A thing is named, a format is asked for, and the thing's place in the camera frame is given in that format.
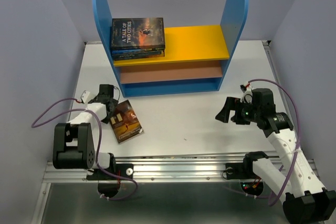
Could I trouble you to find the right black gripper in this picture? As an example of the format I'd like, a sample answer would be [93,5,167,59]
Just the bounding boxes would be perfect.
[214,97,260,125]

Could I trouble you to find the Edward Tulane book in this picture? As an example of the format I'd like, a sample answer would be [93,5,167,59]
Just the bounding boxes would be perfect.
[110,100,144,144]

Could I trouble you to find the Animal Farm book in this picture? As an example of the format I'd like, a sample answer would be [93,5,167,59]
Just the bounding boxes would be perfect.
[111,48,164,55]

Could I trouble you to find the Tale of Two Cities book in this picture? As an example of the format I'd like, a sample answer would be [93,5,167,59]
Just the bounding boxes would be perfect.
[110,17,165,50]

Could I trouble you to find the Three Days to See book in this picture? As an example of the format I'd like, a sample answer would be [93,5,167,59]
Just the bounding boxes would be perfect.
[112,51,165,61]

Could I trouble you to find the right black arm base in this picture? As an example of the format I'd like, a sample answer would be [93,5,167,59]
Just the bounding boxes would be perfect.
[222,162,268,199]

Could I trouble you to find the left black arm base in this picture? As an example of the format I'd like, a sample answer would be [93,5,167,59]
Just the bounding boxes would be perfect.
[86,163,138,201]

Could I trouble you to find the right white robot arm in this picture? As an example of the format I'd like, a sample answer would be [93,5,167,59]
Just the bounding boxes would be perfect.
[215,87,335,223]

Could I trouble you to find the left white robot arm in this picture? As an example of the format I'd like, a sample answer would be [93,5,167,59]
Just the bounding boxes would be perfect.
[52,84,118,169]

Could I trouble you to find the blue yellow wooden bookshelf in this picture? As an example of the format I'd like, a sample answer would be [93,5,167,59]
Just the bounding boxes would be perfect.
[92,0,249,97]

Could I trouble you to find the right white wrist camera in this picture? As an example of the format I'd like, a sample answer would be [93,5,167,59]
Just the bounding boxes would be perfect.
[240,82,253,104]

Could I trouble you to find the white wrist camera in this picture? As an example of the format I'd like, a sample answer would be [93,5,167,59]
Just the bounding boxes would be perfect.
[240,82,253,104]
[79,90,96,104]

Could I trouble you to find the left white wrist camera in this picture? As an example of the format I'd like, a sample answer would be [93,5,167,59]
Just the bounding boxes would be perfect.
[79,90,96,104]

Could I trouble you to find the aluminium mounting rail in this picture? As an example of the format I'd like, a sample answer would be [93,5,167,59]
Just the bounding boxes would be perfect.
[43,152,282,184]

